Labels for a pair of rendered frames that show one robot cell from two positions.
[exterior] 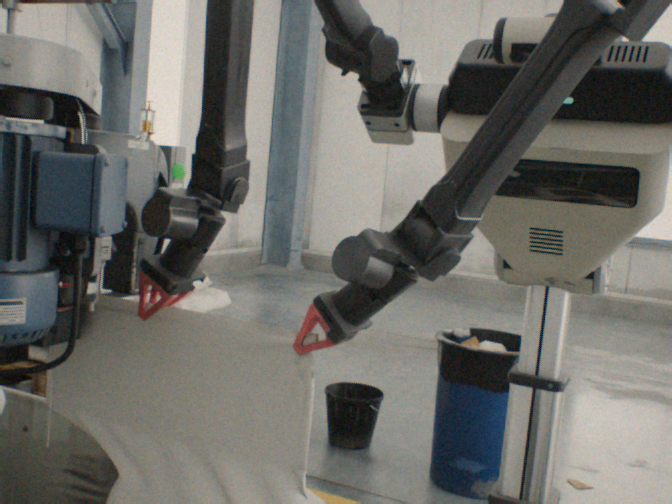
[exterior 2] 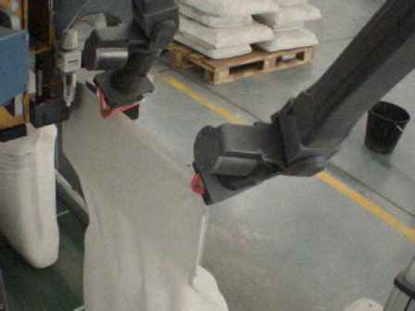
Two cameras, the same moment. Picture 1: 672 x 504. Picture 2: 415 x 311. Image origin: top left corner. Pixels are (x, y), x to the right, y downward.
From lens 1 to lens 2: 0.50 m
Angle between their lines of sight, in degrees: 33
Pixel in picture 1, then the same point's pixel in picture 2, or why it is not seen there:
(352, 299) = not seen: hidden behind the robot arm
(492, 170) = (347, 104)
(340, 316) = (216, 182)
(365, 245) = (218, 142)
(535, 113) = (389, 64)
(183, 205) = (111, 45)
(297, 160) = not seen: outside the picture
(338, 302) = not seen: hidden behind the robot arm
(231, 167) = (155, 14)
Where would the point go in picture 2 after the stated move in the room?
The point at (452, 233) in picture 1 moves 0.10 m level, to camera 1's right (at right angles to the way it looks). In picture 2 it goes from (312, 147) to (392, 175)
